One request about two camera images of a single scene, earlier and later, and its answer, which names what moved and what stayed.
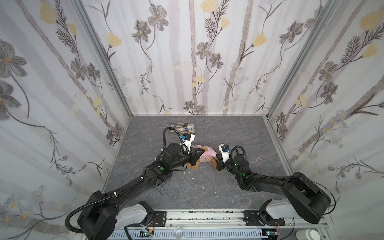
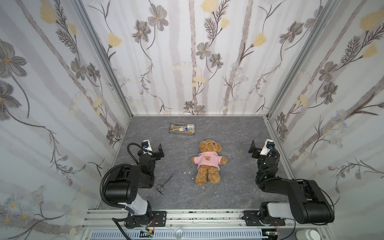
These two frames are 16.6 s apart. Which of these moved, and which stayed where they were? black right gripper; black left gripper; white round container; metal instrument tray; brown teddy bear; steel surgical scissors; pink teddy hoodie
Moved: black left gripper; black right gripper; pink teddy hoodie; brown teddy bear
Stayed: steel surgical scissors; metal instrument tray; white round container
